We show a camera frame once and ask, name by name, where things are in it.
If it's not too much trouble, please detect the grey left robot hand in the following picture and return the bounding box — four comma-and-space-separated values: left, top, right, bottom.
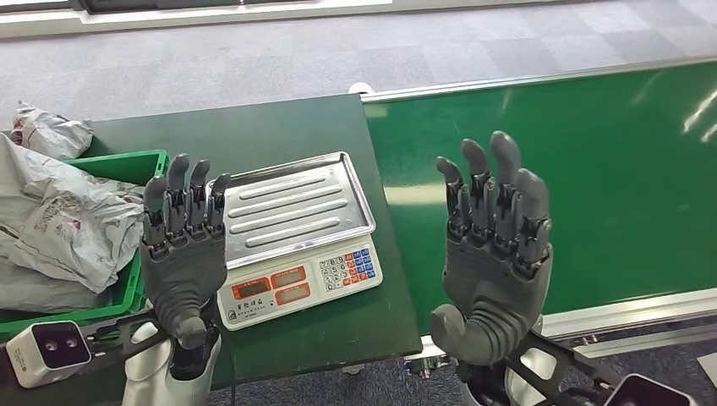
139, 154, 232, 349

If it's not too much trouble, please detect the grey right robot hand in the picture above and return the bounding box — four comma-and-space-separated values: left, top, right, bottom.
430, 130, 554, 366

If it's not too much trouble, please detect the grey plastic mailer black print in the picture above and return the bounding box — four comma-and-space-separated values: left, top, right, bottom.
0, 184, 145, 295

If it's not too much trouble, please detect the green conveyor belt machine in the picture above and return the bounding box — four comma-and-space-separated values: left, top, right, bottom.
361, 56, 717, 371

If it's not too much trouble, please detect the green plastic crate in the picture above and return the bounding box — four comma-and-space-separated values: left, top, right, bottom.
0, 149, 171, 343

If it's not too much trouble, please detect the white electronic weighing scale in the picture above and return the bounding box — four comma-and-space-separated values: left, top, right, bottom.
215, 151, 384, 332

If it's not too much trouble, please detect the grey mailer red print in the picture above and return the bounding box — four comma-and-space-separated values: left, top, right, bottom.
0, 133, 141, 208

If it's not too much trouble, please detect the small crumpled grey mailer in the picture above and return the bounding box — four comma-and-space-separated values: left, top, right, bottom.
11, 101, 95, 161

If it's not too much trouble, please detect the white flat sheet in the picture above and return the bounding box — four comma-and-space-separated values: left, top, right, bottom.
697, 353, 717, 387

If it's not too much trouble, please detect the white window sill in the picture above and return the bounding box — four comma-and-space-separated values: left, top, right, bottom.
0, 0, 634, 41

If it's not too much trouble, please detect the black left wrist camera bracket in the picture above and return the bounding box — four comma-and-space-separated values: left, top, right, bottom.
80, 308, 175, 359

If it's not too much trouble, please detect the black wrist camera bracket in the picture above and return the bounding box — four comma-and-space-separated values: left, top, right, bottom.
504, 330, 623, 406
80, 308, 175, 359

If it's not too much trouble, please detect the black right wrist camera bracket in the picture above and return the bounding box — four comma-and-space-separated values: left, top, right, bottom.
504, 330, 623, 406

